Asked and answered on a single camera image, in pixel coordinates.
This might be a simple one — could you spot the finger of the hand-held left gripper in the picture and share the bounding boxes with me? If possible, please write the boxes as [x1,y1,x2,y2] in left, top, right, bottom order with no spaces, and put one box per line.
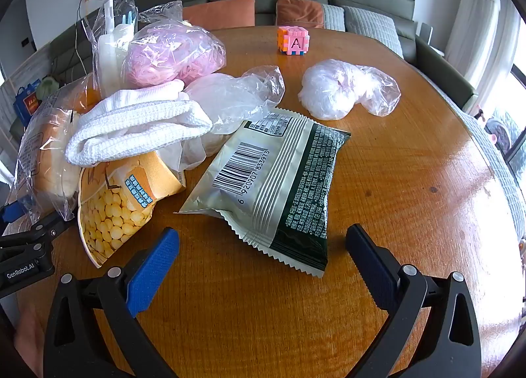
[0,200,74,264]

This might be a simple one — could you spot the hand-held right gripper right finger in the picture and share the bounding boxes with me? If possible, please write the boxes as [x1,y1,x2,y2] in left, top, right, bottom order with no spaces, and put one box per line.
[345,223,482,378]

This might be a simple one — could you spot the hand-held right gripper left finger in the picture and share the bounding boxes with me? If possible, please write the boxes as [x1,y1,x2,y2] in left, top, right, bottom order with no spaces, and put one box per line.
[43,227,180,378]

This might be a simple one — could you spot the yellow corn print paper cup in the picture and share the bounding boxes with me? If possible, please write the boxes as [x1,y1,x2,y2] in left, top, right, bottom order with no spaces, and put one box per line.
[77,150,187,269]

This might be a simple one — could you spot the silver foil snack bag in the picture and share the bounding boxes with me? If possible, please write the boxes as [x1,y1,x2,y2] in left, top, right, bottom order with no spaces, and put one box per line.
[173,108,352,279]

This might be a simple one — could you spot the bread in clear bag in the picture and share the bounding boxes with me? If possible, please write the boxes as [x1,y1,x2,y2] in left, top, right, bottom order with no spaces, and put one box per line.
[7,74,101,222]

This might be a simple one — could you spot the blue shopping bag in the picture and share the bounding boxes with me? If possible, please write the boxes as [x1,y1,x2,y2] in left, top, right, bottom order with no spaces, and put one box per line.
[13,79,44,119]

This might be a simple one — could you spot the green cloth bundle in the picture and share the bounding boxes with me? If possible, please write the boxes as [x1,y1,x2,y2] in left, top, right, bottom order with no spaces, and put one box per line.
[37,76,62,99]

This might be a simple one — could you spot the white waffle towel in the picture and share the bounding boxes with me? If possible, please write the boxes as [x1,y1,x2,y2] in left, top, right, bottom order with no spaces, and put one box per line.
[65,80,213,167]

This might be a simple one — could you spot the white item in plastic bag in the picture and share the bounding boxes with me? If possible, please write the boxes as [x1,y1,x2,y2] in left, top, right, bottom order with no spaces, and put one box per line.
[298,59,401,121]

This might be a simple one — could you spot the tall clear bag white items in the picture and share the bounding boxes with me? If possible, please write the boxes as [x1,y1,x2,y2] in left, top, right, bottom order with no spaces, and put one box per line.
[80,0,138,99]

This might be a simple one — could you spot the crumpled clear plastic bag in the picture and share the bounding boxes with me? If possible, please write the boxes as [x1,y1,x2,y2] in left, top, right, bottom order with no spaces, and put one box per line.
[164,65,286,171]

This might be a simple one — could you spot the pink shredded paper in bag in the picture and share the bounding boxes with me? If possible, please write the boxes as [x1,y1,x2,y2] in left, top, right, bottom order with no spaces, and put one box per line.
[123,2,227,88]

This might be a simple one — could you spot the pink orange toy cube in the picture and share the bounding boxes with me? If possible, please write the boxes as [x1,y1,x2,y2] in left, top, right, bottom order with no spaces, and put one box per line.
[277,25,310,56]

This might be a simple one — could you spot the large grey cushion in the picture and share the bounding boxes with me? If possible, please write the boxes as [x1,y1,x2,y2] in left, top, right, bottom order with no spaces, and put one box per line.
[342,6,405,59]

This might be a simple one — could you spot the small grey cushion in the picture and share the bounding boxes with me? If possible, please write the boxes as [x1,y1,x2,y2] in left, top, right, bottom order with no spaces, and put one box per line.
[321,4,347,32]

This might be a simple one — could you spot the white curtain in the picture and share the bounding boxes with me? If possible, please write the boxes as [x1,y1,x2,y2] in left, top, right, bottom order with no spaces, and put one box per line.
[444,0,514,103]

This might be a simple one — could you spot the small orange cushion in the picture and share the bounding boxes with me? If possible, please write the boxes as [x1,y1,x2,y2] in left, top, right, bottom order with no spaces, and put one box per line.
[275,0,325,29]

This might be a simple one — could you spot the large orange cushion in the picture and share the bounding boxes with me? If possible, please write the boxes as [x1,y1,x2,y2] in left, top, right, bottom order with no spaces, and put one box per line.
[181,0,256,31]

